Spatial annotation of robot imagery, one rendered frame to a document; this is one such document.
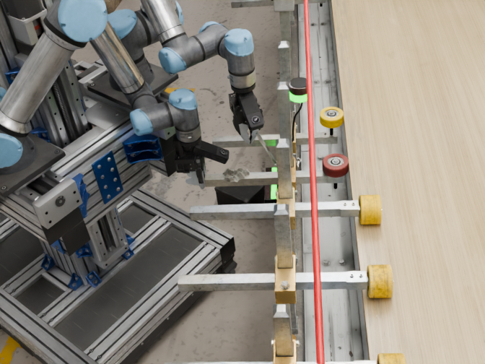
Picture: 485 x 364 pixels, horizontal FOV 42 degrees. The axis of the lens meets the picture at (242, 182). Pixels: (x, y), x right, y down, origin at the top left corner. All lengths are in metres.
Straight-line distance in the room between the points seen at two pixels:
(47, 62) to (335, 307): 1.06
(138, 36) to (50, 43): 0.51
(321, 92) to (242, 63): 1.07
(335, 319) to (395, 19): 1.33
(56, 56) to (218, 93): 2.40
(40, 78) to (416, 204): 1.06
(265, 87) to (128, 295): 1.84
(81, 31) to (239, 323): 1.51
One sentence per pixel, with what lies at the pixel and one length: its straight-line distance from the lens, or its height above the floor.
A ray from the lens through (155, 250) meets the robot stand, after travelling 2.75.
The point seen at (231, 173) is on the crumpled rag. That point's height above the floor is 0.87.
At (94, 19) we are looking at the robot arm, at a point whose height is 1.49.
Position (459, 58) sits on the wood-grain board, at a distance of 2.51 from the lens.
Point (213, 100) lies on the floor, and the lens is 3.92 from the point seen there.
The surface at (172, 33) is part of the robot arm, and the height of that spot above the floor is 1.36.
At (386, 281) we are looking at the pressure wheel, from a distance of 1.57.
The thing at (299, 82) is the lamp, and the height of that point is 1.17.
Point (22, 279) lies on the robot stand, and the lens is 2.81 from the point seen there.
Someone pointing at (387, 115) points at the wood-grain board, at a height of 0.90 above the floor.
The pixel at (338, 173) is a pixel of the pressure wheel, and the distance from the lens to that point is 1.96.
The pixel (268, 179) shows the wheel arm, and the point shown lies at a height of 0.85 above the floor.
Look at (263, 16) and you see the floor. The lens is 4.79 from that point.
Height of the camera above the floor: 2.18
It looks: 41 degrees down
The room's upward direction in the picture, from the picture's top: 7 degrees counter-clockwise
